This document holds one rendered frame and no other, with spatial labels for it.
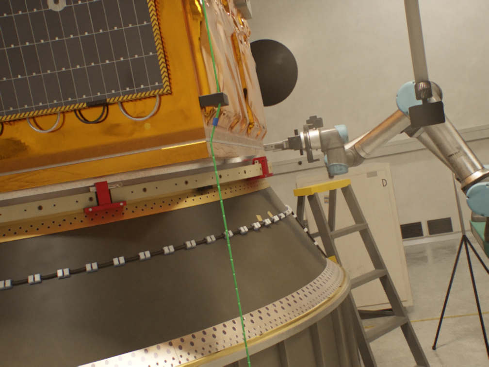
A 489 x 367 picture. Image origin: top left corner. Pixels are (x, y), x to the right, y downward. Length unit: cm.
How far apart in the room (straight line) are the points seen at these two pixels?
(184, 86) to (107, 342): 77
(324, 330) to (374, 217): 374
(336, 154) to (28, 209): 113
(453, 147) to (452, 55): 814
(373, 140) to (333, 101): 754
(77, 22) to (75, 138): 31
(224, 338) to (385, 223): 421
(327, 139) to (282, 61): 769
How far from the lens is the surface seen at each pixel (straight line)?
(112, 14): 172
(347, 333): 255
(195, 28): 174
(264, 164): 241
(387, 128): 236
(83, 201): 194
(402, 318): 393
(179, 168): 208
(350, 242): 593
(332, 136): 232
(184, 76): 168
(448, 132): 215
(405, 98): 216
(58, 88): 174
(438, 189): 1011
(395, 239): 598
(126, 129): 171
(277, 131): 987
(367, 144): 239
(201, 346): 185
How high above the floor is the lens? 171
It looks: 3 degrees down
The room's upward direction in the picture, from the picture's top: 10 degrees counter-clockwise
